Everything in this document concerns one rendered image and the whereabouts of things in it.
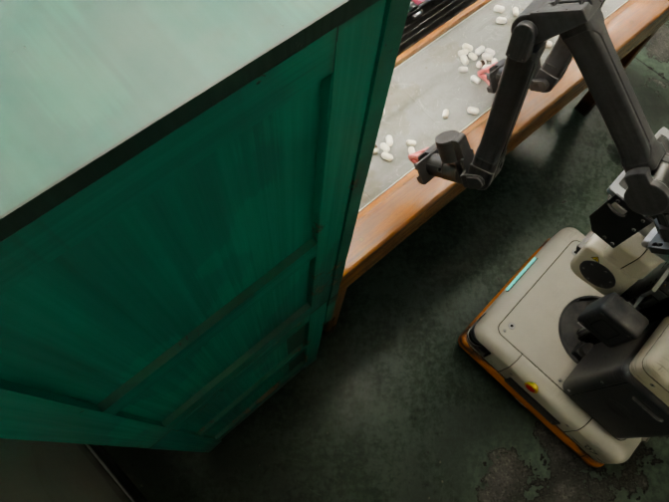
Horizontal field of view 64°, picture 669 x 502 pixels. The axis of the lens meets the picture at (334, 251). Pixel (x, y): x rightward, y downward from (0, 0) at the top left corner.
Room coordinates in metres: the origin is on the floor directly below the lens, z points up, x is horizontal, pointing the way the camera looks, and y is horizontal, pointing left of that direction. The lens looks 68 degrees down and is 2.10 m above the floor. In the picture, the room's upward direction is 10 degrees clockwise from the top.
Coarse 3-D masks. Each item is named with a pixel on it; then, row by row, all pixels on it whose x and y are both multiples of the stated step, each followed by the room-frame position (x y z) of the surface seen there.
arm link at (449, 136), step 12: (444, 132) 0.77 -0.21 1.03; (456, 132) 0.76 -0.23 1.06; (444, 144) 0.72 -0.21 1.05; (456, 144) 0.72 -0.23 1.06; (468, 144) 0.74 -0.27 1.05; (444, 156) 0.71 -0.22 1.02; (456, 156) 0.71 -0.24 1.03; (468, 156) 0.72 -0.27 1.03; (468, 168) 0.70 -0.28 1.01; (468, 180) 0.66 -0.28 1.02; (480, 180) 0.65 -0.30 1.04
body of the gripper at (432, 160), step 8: (432, 152) 0.77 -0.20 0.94; (424, 160) 0.74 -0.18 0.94; (432, 160) 0.74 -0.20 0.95; (440, 160) 0.73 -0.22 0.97; (416, 168) 0.72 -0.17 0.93; (424, 168) 0.73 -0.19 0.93; (432, 168) 0.72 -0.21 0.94; (440, 168) 0.72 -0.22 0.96; (424, 176) 0.71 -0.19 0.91; (432, 176) 0.73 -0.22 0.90; (440, 176) 0.70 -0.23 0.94
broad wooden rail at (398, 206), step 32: (640, 0) 1.64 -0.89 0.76; (608, 32) 1.47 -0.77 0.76; (640, 32) 1.51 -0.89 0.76; (544, 96) 1.16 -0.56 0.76; (576, 96) 1.34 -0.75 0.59; (480, 128) 1.00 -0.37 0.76; (384, 192) 0.74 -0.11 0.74; (416, 192) 0.75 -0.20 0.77; (448, 192) 0.78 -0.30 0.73; (384, 224) 0.63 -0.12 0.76; (416, 224) 0.70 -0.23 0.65; (352, 256) 0.52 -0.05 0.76
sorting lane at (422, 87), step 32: (512, 0) 1.57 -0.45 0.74; (608, 0) 1.65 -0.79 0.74; (448, 32) 1.37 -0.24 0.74; (480, 32) 1.40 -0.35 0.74; (416, 64) 1.22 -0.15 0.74; (448, 64) 1.24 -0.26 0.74; (416, 96) 1.10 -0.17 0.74; (448, 96) 1.12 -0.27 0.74; (480, 96) 1.14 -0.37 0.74; (384, 128) 0.96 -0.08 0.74; (416, 128) 0.98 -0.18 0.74; (448, 128) 1.00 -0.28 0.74; (384, 160) 0.85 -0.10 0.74
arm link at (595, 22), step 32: (544, 0) 0.81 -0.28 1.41; (576, 0) 0.77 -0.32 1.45; (544, 32) 0.74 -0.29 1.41; (576, 32) 0.73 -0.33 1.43; (576, 64) 0.71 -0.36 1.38; (608, 64) 0.70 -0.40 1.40; (608, 96) 0.67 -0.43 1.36; (608, 128) 0.65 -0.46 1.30; (640, 128) 0.64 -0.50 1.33; (640, 160) 0.60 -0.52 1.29; (640, 192) 0.56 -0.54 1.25
